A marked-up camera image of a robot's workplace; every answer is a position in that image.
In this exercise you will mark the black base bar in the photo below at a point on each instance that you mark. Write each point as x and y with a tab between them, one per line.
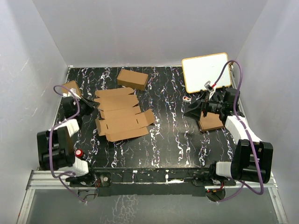
152	181

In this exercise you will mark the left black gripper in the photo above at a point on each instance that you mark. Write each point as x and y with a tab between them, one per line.
91	108

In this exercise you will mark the red emergency stop button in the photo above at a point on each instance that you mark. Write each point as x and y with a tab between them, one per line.
80	154

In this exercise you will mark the small round sticker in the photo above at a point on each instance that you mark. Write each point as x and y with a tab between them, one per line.
187	99

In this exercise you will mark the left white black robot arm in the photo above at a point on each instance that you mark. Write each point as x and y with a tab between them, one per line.
58	152

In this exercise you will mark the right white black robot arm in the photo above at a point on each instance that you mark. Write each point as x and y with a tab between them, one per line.
252	159

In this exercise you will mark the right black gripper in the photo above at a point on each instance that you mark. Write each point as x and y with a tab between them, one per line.
195	112

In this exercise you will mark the folded cardboard box back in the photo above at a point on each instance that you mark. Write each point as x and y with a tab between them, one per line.
132	79

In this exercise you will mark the yellow framed whiteboard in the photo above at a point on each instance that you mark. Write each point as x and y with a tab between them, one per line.
201	69

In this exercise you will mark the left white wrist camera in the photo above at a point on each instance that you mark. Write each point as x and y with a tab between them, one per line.
71	93

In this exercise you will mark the small cardboard box left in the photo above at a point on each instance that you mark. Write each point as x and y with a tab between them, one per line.
73	86

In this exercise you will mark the flat cardboard stack right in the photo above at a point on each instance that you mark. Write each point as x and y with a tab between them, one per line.
210	122

